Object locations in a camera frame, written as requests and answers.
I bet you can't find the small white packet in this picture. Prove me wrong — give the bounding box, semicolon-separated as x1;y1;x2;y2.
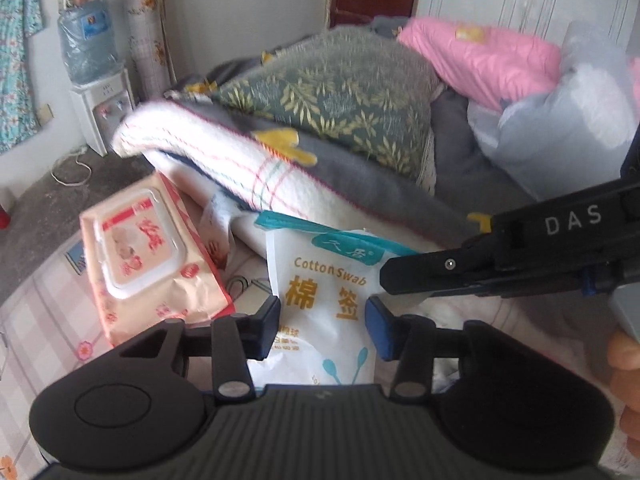
200;194;237;267

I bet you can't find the green leaf pattern pillow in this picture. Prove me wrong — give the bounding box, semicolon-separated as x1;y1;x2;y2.
215;26;442;182

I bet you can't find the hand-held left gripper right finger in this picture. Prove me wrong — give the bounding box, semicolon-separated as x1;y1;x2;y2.
365;296;507;404

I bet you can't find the teal floral wall cloth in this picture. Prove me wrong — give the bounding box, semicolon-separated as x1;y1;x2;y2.
0;0;44;154

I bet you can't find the pink pillow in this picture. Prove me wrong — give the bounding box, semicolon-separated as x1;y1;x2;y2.
397;16;562;112

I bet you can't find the white cotton swab bag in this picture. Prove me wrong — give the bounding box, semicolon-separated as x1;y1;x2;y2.
255;210;427;389

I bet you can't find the folded white plaid blanket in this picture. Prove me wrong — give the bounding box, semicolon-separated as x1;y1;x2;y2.
164;72;541;242

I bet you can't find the rolled floral mat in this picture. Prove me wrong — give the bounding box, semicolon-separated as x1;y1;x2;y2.
122;0;177;104

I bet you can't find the pink wet wipes pack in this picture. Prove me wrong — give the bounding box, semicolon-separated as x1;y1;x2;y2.
79;172;237;351

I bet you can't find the white water dispenser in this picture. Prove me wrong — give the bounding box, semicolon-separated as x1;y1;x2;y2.
69;67;137;159

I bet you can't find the white folded quilt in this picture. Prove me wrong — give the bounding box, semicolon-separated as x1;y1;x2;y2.
145;152;482;282

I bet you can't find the person's right hand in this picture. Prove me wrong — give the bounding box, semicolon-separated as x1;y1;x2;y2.
607;331;640;455

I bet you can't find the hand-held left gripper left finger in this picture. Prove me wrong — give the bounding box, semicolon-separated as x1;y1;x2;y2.
117;295;282;403

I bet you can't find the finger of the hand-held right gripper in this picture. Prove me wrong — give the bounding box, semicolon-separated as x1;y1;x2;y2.
379;246;499;298

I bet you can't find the clear plastic bedding bag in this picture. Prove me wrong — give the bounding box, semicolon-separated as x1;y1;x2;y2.
467;20;640;202

